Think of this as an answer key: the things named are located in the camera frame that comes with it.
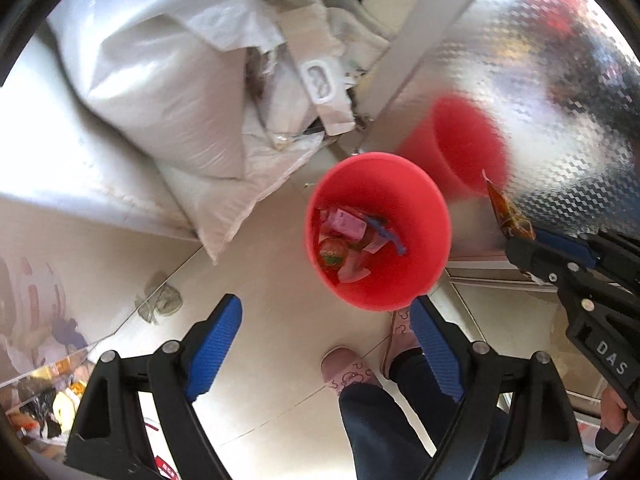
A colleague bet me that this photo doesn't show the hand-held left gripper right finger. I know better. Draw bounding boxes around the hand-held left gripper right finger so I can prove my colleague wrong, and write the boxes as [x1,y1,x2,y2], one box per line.
[411,295,586,480]

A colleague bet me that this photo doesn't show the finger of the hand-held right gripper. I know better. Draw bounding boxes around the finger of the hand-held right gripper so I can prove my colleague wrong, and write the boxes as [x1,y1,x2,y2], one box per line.
[534,226,640,288]
[505,236,597,312]

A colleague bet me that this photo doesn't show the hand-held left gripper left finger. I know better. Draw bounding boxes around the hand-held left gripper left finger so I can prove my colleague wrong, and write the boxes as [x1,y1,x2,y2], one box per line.
[65,294,244,480]

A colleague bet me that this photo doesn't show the orange snack wrapper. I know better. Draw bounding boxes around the orange snack wrapper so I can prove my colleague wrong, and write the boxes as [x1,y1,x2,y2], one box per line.
[482,170,537,241]

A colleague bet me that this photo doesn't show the yellow bristle scrub brush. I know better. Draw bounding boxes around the yellow bristle scrub brush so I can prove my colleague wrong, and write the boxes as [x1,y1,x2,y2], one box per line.
[362,215,408,256]

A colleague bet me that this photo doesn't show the red plastic bucket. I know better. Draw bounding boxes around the red plastic bucket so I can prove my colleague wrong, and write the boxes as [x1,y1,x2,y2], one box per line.
[305,152,453,313]

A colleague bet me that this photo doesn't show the person's right hand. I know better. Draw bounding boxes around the person's right hand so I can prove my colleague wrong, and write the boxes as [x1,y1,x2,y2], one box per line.
[600,387,629,427]

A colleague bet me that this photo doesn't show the person's right leg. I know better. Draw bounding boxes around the person's right leg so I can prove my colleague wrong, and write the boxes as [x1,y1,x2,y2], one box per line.
[387,347,453,441]

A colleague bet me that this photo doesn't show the person's leg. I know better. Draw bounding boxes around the person's leg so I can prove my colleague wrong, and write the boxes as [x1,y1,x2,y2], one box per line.
[387,347,453,441]
[337,382,442,480]

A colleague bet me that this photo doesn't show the pink slipper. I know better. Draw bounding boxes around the pink slipper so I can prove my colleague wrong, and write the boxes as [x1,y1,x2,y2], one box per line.
[320,346,383,395]
[382,307,423,381]

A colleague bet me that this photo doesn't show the person's left leg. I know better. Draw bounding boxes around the person's left leg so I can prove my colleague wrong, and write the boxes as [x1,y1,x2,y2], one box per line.
[337,382,442,480]

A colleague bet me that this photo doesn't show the pink plastic wrapper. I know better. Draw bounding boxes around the pink plastic wrapper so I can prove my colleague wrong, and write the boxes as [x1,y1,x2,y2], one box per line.
[337,252,373,283]

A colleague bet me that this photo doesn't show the small pink white carton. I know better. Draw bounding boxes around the small pink white carton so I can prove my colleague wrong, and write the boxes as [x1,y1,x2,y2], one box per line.
[362,232,389,257]

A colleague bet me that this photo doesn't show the colourful round cup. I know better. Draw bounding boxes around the colourful round cup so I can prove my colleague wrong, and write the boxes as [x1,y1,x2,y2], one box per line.
[319,237,351,268]

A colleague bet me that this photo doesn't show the flat white woven sack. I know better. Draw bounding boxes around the flat white woven sack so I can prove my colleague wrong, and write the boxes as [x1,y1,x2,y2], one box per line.
[160,105,326,264]

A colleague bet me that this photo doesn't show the pink drink carton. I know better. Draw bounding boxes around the pink drink carton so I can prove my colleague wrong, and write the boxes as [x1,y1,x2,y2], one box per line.
[325,207,368,241]

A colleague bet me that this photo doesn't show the patterned steel cabinet door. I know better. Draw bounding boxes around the patterned steel cabinet door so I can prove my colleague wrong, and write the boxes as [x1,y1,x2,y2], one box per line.
[340,0,640,261]

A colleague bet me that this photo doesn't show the clear plastic bag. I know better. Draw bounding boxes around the clear plastic bag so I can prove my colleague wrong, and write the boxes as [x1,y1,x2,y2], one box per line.
[262,50,321,149]

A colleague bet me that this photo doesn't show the large white woven sack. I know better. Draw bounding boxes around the large white woven sack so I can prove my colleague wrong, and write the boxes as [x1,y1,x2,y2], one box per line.
[47,0,283,181]

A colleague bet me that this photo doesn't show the white printed plastic bag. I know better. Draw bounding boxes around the white printed plastic bag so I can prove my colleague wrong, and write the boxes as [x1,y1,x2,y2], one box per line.
[325,0,392,82]

